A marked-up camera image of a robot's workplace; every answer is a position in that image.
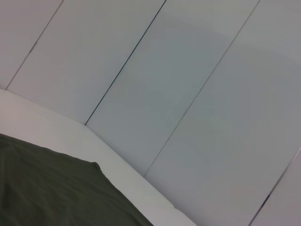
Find dark green printed t-shirt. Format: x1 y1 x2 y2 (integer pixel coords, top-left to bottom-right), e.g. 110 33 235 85
0 133 155 226

